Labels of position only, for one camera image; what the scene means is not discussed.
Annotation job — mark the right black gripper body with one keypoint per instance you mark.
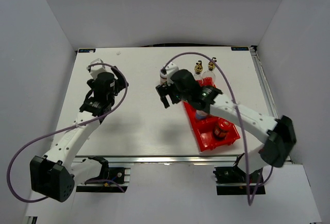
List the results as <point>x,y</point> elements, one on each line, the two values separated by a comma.
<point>171,90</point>

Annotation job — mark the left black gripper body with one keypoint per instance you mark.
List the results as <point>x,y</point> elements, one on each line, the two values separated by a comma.
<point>119,83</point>

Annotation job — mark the dark-sauce glass bottle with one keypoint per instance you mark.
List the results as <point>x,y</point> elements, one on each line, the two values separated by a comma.
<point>198,69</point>

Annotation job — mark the blue-label spice shaker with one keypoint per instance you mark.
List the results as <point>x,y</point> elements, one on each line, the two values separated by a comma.
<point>200,115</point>

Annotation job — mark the clear glass bottle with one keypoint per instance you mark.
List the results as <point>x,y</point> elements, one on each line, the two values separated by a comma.
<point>209,76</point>

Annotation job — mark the red-lid sauce jar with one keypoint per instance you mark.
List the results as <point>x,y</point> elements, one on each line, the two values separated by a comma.
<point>221,129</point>

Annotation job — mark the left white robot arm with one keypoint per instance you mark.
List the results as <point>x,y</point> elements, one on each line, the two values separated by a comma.
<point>53,175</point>

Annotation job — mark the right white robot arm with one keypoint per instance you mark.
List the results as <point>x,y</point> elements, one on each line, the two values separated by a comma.
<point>276,135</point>

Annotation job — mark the white-lid chili jar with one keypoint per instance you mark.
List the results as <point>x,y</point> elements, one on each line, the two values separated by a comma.
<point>163,77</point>

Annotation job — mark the black logo sticker left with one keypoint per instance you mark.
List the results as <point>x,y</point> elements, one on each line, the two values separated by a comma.
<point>86,50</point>

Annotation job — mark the black logo sticker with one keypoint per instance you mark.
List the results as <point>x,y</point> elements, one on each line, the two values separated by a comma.
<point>239,48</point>
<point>86,50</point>

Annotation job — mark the black logo sticker right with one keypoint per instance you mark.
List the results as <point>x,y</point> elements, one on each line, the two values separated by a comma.
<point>239,48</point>

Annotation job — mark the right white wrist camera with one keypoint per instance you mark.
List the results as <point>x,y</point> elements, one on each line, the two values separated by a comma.
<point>170,69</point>

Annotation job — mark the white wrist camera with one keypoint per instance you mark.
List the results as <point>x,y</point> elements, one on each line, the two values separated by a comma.
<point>97,69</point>
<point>170,69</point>

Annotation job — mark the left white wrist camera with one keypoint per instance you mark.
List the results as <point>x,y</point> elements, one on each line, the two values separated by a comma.
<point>97,69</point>

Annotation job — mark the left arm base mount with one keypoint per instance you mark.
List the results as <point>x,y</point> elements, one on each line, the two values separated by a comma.
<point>95,175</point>

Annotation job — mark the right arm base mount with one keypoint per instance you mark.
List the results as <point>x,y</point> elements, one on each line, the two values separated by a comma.
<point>231,181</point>

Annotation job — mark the aluminium table frame rail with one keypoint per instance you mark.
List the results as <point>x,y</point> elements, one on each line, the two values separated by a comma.
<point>157,142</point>

